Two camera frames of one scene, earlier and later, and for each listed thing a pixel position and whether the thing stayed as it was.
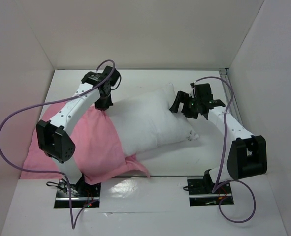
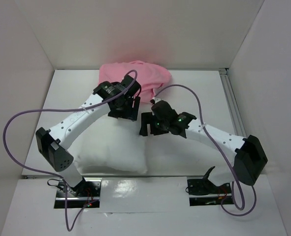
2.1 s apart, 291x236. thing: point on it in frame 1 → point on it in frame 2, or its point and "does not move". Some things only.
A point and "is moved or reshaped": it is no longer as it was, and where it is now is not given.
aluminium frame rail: x=224 y=73 does not move
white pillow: x=146 y=123 is moved or reshaped
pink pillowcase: x=99 y=155 → x=149 y=76
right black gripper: x=184 y=104 → x=148 y=123
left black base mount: x=82 y=194 does not move
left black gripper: x=104 y=105 → x=131 y=113
